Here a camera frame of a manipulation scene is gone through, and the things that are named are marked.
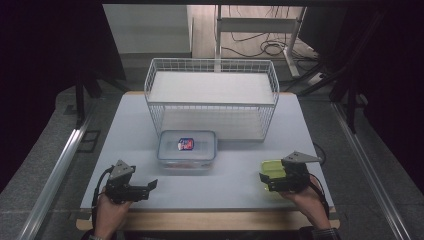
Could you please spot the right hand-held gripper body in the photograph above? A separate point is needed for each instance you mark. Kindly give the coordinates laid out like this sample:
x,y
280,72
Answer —
x,y
296,175

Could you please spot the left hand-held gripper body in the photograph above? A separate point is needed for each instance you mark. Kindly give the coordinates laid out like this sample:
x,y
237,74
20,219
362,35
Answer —
x,y
121,170

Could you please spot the clear container with green lid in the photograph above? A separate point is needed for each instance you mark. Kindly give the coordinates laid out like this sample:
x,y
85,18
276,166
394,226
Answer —
x,y
273,168

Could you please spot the clear container with blue-rimmed lid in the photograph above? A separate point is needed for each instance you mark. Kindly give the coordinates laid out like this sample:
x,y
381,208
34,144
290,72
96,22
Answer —
x,y
200,151

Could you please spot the person's right hand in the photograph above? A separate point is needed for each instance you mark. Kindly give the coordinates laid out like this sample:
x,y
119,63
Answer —
x,y
313,206

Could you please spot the person's left hand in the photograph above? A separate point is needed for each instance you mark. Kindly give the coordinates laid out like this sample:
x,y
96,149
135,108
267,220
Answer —
x,y
106,216

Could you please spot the black metal stand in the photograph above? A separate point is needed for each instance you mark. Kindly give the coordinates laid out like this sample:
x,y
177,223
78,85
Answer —
x,y
80,100
350,100

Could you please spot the white power strip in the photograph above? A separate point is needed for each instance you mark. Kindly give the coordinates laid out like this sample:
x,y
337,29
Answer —
x,y
316,78

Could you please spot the white cabinet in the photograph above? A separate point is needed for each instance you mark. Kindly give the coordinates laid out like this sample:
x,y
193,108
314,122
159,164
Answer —
x,y
146,30

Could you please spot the black floor bracket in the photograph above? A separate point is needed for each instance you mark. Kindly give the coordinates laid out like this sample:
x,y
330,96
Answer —
x,y
89,141

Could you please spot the aluminium rail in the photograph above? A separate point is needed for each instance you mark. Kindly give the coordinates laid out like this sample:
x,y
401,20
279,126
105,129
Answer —
x,y
55,173
370,173

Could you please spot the white metal desk frame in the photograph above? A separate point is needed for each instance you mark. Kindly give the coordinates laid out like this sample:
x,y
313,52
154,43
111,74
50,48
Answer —
x,y
256,25

